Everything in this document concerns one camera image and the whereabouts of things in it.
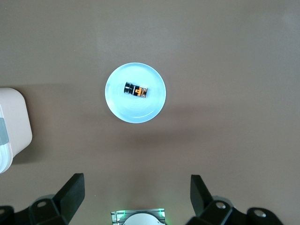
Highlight white lunch box grey clips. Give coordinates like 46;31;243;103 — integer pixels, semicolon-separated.
0;88;33;174

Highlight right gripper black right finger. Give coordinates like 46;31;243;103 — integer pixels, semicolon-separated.
187;174;285;225

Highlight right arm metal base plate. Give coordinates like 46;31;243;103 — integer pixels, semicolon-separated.
110;208;167;225

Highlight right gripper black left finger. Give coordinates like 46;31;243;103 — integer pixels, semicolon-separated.
0;173;85;225

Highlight light blue round plate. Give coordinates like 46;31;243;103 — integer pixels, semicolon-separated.
104;61;167;124

